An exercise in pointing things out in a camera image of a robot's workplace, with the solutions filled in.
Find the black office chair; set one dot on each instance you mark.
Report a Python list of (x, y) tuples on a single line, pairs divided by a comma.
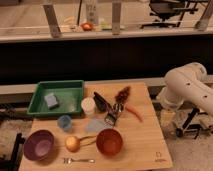
[(165, 9)]

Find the green plastic tray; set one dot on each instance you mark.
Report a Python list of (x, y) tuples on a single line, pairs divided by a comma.
[(69, 94)]

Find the white cup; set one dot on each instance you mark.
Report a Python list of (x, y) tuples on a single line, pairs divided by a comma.
[(88, 105)]

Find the blue sponge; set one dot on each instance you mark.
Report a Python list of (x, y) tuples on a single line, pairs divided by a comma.
[(51, 100)]

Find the black stand base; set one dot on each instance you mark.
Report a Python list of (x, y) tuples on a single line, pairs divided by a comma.
[(187, 126)]

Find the blue plastic cup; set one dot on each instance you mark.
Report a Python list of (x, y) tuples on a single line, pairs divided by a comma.
[(64, 122)]

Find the silver fork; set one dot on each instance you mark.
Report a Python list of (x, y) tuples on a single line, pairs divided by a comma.
[(71, 160)]

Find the yellow onion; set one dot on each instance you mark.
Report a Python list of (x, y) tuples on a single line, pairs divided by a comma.
[(72, 143)]

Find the clear plastic lid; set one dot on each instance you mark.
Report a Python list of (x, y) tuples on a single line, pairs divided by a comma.
[(95, 125)]

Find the red apple background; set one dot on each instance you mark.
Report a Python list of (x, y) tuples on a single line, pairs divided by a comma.
[(87, 26)]

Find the purple bowl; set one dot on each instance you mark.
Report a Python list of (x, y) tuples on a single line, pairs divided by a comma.
[(38, 145)]

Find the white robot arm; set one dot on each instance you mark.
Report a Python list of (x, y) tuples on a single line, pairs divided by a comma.
[(185, 83)]

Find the gold spoon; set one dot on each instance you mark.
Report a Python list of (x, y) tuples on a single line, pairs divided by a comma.
[(87, 140)]

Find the brown pinecone brush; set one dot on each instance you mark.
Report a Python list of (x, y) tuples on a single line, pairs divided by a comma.
[(123, 95)]

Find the red bowl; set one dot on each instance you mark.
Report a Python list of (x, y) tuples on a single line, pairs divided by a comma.
[(109, 142)]

